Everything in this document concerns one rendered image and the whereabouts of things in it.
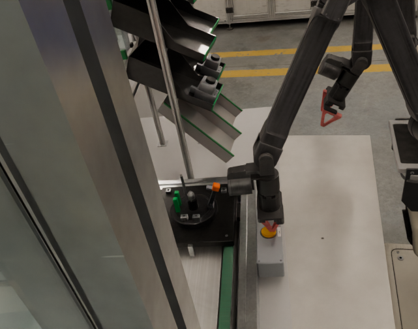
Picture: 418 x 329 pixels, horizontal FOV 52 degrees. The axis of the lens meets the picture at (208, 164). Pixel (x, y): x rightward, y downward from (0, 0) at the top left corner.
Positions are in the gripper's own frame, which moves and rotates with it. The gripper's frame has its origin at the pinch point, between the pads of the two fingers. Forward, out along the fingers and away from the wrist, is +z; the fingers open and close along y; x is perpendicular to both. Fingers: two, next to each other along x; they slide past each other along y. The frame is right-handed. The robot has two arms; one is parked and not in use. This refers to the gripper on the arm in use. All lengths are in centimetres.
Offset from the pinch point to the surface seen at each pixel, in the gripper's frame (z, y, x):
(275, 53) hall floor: 96, -332, 8
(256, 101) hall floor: 96, -238, -11
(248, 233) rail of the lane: 2.1, -0.8, -6.5
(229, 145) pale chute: -2.7, -37.2, -13.1
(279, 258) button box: 1.5, 9.0, 1.5
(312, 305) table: 11.7, 16.0, 9.1
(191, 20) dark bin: -41, -53, -21
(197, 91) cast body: -26.6, -32.5, -19.7
